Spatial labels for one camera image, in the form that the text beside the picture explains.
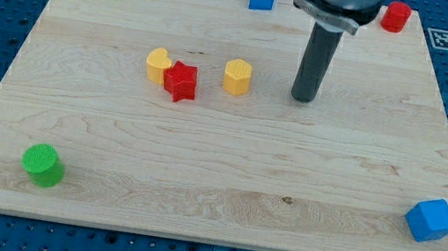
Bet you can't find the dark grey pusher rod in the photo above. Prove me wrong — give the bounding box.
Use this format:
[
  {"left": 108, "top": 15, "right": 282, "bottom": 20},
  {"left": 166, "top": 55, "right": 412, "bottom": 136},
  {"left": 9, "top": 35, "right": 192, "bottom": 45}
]
[{"left": 291, "top": 24, "right": 342, "bottom": 103}]

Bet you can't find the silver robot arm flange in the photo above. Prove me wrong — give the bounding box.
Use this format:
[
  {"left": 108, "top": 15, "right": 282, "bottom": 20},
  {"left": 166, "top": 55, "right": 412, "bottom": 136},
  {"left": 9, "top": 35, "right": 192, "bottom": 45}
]
[{"left": 293, "top": 0, "right": 384, "bottom": 35}]

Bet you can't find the red star block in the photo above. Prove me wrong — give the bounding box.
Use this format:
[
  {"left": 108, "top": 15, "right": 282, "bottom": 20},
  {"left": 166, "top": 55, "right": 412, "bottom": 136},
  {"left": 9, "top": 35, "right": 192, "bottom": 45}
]
[{"left": 163, "top": 60, "right": 198, "bottom": 102}]

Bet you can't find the light wooden board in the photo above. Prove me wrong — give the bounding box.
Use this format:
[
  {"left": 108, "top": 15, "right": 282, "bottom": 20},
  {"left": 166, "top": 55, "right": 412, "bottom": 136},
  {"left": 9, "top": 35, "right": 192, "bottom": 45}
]
[{"left": 0, "top": 0, "right": 448, "bottom": 251}]

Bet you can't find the green cylinder block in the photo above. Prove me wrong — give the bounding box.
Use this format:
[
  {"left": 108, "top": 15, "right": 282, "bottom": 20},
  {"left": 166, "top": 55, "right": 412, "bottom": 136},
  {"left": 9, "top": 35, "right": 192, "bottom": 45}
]
[{"left": 21, "top": 143, "right": 65, "bottom": 188}]

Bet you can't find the red cylinder block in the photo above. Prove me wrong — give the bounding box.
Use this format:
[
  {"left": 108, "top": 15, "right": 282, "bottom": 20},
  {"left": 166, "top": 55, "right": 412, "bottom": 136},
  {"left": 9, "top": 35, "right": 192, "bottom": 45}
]
[{"left": 380, "top": 1, "right": 412, "bottom": 33}]

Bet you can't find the white fiducial marker tag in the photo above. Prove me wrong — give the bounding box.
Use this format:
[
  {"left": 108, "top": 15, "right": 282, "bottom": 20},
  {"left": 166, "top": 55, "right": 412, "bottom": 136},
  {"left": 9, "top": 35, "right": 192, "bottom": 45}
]
[{"left": 427, "top": 27, "right": 448, "bottom": 51}]

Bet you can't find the blue cube block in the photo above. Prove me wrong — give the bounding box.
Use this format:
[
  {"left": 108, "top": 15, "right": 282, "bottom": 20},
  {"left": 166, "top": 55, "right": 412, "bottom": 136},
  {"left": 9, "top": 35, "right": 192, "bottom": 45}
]
[{"left": 404, "top": 199, "right": 448, "bottom": 242}]

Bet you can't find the yellow heart block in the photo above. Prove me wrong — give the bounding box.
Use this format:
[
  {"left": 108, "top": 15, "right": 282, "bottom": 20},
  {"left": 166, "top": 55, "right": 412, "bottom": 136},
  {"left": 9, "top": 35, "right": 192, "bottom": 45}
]
[{"left": 145, "top": 48, "right": 173, "bottom": 85}]

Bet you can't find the yellow hexagon block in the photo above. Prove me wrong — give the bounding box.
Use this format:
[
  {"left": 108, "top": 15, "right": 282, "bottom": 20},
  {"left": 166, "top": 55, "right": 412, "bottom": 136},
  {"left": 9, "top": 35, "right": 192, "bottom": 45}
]
[{"left": 223, "top": 59, "right": 253, "bottom": 96}]

